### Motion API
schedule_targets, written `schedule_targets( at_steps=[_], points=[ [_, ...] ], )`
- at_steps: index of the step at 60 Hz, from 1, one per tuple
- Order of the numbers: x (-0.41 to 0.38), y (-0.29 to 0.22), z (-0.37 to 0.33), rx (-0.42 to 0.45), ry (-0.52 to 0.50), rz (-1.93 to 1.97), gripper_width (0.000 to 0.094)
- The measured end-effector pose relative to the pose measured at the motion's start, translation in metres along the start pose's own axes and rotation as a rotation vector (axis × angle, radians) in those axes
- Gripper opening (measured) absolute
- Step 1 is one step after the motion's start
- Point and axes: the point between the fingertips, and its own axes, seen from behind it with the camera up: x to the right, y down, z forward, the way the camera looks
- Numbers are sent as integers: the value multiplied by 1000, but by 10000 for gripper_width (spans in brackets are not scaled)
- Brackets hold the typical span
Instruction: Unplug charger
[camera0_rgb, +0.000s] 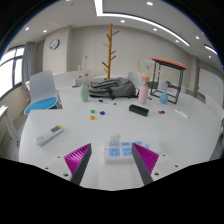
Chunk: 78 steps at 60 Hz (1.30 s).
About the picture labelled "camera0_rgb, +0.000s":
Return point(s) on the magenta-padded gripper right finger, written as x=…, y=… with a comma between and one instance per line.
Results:
x=148, y=160

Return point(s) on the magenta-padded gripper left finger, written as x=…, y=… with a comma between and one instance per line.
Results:
x=76, y=160

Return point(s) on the white remote control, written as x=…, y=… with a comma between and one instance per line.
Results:
x=48, y=135

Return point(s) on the orange bottle cap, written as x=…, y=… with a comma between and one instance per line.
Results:
x=92, y=117

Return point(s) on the red bottle cap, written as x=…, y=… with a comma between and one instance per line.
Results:
x=159, y=112

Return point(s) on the blue bottle cap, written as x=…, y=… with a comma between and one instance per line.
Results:
x=102, y=113
x=163, y=112

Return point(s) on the black rectangular box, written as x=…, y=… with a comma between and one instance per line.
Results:
x=138, y=110

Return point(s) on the green bottle cap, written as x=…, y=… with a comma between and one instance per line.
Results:
x=92, y=111

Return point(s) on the blue vase with flowers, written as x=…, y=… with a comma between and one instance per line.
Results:
x=164, y=98

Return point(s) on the pink vase with flowers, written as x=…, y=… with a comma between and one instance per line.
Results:
x=143, y=96

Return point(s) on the black marker pen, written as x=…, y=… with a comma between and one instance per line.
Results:
x=106, y=102

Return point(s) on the green vase with dried flowers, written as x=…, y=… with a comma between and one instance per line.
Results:
x=84, y=94

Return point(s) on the white chair with blue cushion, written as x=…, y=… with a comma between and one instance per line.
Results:
x=41, y=88

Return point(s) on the grey backpack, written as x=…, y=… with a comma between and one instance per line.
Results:
x=113, y=87

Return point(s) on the plain white chair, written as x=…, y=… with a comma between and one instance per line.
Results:
x=134, y=78

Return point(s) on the black-framed orange-topped side table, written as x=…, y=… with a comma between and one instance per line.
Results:
x=168, y=62

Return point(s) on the grey curtain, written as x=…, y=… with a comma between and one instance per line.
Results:
x=28, y=65

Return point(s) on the large window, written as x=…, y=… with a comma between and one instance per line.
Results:
x=8, y=71

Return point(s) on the wooden coat rack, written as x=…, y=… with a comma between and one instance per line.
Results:
x=109, y=53

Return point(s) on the short ceiling light strip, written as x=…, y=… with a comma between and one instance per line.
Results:
x=210, y=49

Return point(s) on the long ceiling light strip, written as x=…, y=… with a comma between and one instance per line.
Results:
x=98, y=6

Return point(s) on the round ceiling spotlights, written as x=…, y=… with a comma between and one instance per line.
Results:
x=150, y=3

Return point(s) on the white wall whiteboard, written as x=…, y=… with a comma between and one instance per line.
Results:
x=211, y=86

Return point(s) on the round wall clock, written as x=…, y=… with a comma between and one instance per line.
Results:
x=54, y=44

